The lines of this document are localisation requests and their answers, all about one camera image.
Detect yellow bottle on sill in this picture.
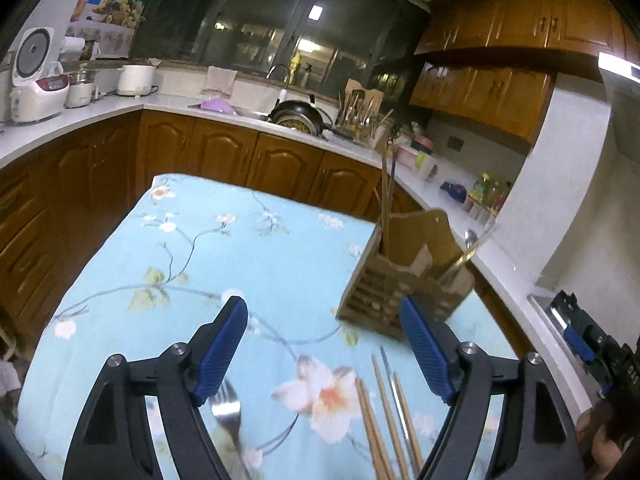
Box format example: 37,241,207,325
286,52,302,84

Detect countertop utensil rack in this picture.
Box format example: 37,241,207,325
335,79,384,140

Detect fruit poster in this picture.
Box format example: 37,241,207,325
65,0,149,58

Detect range hood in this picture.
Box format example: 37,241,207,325
598,52,640,166

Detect steel spoon in holder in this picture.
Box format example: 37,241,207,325
438,230,478,283

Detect kitchen faucet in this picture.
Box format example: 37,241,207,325
266,63,290,104

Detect white electric pot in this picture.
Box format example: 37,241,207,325
116,65,156,96

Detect small glass-lid cooker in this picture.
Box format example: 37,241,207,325
65,68,96,108

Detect hanging dish cloth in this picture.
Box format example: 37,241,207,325
201,66,238,96

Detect blue purple container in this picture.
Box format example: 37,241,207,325
440,181,468,204

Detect black wok pan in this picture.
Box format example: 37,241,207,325
268,94,354,140

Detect wooden utensil holder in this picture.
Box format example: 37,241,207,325
335,209,474,339

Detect steel fork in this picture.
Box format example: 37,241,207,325
208,379,252,479

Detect wooden chopstick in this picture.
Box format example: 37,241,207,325
381,142,388,256
371,354,409,480
355,377,394,480

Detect gas stove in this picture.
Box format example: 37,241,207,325
528,290,582,338

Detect pink stacked bowls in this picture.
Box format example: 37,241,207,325
397,141,436,178

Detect person's right hand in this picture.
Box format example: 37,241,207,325
575,400,639,479

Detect white rice cooker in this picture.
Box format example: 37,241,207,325
10,26,70,124

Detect purple basin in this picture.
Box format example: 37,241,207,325
198,98,236,115

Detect green-capped oil bottle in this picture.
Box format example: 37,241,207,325
469,172,491,204

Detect metal chopstick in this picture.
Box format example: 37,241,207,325
380,347,423,477

